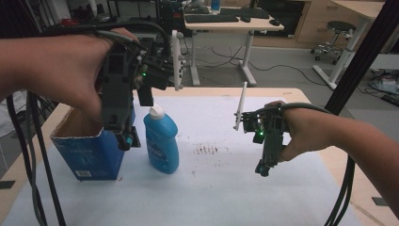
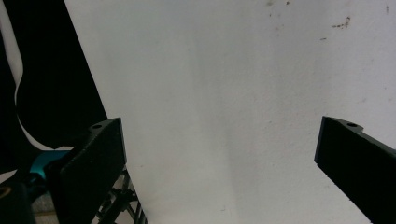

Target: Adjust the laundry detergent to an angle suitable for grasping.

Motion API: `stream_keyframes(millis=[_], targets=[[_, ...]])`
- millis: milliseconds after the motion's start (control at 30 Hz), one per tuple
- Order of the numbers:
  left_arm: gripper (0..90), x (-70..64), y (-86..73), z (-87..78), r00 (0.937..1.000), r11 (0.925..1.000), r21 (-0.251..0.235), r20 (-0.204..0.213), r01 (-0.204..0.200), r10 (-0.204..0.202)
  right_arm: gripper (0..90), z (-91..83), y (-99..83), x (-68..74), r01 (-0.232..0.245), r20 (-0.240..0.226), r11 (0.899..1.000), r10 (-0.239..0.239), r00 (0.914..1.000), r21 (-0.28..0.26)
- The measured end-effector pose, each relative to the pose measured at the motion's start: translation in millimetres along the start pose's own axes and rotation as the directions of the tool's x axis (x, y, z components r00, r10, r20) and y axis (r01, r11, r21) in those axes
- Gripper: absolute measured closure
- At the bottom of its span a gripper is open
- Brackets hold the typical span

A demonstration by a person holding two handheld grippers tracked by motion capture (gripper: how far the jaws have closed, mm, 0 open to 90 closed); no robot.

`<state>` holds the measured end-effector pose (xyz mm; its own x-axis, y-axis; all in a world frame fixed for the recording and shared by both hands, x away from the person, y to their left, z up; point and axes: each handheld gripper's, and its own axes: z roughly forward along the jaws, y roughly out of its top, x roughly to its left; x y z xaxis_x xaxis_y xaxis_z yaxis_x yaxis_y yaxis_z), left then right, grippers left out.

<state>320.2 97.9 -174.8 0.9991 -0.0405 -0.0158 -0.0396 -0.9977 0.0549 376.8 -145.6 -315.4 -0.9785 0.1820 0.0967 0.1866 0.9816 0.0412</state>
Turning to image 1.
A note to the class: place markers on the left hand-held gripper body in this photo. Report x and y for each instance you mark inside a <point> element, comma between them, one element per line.
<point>117,88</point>

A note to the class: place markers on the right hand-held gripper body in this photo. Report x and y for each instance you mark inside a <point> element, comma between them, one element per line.
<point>271,132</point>

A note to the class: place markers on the blue plastic bottle white cap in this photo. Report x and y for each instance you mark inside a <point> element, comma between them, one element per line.
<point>161,141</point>

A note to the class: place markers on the blue cardboard box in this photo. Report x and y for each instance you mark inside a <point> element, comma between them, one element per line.
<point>91,157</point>

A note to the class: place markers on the person's right hand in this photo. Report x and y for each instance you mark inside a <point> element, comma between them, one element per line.
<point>310,132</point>

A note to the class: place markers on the person's left hand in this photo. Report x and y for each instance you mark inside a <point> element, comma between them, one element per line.
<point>72,66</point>

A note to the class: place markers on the white foam mat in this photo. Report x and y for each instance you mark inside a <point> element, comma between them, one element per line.
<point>219,188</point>

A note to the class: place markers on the white cloth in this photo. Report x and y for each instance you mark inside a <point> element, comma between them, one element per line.
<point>12,113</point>

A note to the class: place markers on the black computer mouse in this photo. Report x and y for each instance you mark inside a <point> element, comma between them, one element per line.
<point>274,22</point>
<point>245,19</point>

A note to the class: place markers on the wooden desk white legs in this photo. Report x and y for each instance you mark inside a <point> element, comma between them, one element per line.
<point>232,25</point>

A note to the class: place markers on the wooden cabinet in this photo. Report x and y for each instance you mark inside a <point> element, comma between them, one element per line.
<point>313,25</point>

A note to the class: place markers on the black metal stand pole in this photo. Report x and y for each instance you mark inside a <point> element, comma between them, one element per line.
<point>360,59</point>

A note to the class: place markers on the black keyboard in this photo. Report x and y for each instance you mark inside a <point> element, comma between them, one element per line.
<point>247,12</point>
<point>211,19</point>

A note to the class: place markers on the black tape marker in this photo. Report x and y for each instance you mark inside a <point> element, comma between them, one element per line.
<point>380,201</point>
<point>7,184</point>

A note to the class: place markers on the pile of plastic bags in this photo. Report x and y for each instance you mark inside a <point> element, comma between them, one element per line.
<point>386,84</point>

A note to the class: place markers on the black round stool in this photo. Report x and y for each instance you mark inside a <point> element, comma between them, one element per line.
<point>340,26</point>

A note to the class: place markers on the small blue bottle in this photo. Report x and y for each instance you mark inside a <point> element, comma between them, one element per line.
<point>215,5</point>

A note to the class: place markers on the wooden desk white leg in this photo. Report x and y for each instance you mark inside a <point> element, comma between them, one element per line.
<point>360,8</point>

